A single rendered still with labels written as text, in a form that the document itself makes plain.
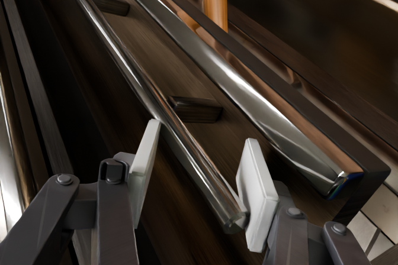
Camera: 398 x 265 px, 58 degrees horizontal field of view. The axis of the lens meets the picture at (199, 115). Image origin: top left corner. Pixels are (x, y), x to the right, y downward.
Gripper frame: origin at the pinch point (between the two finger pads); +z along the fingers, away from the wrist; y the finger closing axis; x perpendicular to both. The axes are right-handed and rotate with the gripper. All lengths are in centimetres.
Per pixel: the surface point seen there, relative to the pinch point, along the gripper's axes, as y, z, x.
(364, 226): 19.3, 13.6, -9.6
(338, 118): 14.9, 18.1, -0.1
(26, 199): -12.1, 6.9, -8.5
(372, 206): 18.2, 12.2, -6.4
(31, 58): -23.8, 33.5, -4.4
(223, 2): 1.1, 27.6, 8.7
